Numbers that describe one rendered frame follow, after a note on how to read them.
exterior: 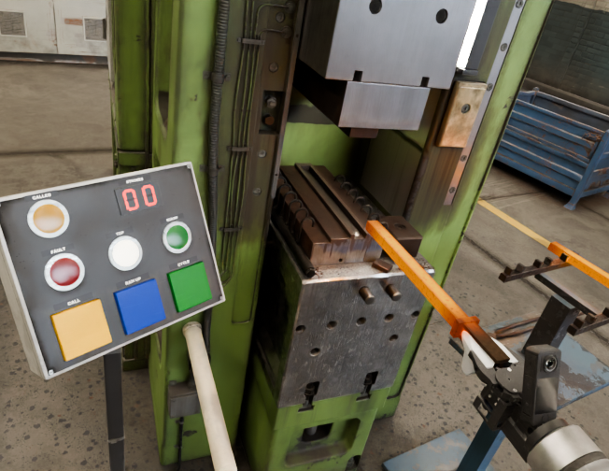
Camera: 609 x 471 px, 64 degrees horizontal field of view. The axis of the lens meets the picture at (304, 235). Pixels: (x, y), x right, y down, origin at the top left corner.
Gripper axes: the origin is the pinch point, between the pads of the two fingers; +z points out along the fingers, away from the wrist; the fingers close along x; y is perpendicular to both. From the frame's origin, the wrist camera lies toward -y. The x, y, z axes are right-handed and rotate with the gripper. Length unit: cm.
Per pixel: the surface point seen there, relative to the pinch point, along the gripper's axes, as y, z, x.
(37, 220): -11, 25, -67
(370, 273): 15.3, 36.5, 1.9
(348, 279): 15.8, 35.3, -4.5
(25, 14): 69, 556, -130
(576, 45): 35, 596, 674
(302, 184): 9, 71, -6
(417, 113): -23.9, 42.3, 6.0
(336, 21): -40, 42, -17
